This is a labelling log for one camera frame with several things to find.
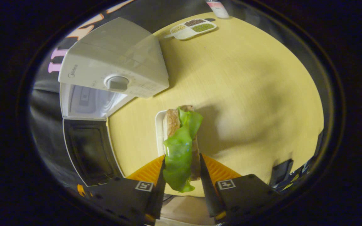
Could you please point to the clear bottle with pink label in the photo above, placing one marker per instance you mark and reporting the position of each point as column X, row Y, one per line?
column 218, row 11

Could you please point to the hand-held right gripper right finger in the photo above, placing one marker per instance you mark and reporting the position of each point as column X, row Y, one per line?
column 209, row 194

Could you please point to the white rectangular tray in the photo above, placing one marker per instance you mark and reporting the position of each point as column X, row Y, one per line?
column 159, row 131

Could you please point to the white divided plate with grains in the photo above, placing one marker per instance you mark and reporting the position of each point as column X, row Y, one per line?
column 184, row 34

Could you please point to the small black cap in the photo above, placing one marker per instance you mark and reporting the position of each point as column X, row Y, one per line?
column 211, row 19

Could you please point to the white microwave oven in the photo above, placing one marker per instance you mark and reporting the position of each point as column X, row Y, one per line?
column 115, row 53

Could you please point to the sandwich with green lettuce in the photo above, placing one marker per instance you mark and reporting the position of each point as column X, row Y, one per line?
column 179, row 150

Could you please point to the black table clamp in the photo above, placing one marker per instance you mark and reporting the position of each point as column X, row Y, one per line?
column 281, row 172

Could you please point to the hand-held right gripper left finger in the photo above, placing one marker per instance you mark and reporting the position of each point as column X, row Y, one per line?
column 159, row 197

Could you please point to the black backdrop cloth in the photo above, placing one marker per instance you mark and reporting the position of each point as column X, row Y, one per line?
column 168, row 12

